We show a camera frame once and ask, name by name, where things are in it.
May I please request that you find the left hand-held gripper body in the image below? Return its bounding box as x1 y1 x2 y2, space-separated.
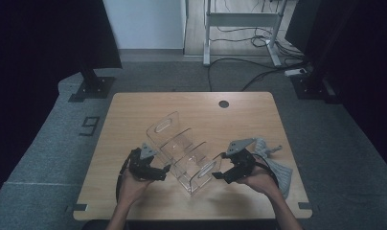
127 142 169 182

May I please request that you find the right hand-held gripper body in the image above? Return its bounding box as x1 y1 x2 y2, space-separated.
220 137 257 185

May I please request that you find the clear acrylic organizer box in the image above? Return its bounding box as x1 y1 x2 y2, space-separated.
146 110 223 196

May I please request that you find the grey fluffy cloth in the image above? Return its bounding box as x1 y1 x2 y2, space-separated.
253 137 294 200

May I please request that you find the person's left hand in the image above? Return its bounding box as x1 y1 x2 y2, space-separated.
117 168 155 206

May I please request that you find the person's right hand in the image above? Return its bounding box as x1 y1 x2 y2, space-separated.
237 165 280 201

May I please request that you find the black stand base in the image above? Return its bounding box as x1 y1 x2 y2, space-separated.
290 68 343 104
68 63 116 104

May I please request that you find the white power strip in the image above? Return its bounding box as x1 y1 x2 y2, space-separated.
284 67 308 78

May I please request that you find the dark curtain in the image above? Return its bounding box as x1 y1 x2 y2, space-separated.
0 0 123 205
285 0 387 176

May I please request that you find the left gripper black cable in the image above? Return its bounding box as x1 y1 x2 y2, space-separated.
115 149 136 206

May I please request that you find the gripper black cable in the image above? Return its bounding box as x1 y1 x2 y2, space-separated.
251 152 280 189
115 149 136 206

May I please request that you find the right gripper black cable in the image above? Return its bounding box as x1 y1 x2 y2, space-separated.
251 152 280 189

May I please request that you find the black floor cable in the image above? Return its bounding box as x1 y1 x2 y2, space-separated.
207 57 286 93
241 61 309 92

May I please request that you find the tangle of black cables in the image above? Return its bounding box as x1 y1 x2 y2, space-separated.
210 25 306 61

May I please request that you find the white desk frame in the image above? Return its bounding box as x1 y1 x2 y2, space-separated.
202 0 289 67

